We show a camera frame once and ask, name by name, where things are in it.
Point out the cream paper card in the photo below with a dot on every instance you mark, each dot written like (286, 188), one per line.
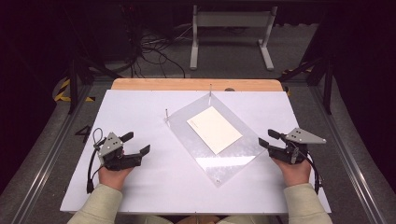
(214, 130)

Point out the person's right hand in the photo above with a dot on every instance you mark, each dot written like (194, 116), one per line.
(295, 173)

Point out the white tabletop board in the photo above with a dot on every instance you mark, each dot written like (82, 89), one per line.
(155, 186)

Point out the person's lap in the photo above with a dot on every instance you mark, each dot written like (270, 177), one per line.
(199, 219)

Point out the thin metal pin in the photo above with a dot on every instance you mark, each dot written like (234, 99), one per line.
(210, 90)

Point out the aluminium floor rail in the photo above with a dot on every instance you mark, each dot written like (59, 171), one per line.
(49, 155)
(351, 161)

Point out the black metal frame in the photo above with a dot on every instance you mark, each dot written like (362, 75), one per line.
(73, 84)
(327, 77)

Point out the yellow black floor tape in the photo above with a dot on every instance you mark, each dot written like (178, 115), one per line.
(63, 93)

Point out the clear plastic sleeve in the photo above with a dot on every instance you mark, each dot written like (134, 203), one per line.
(227, 165)

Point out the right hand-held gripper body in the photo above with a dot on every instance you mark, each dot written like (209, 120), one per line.
(303, 137)

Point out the white metal stand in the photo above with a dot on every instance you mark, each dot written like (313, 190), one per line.
(232, 19)

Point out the person's left hand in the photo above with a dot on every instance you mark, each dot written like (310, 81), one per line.
(112, 178)

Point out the wooden table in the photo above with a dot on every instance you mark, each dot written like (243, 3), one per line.
(174, 84)

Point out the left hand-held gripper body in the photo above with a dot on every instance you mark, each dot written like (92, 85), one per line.
(109, 147)

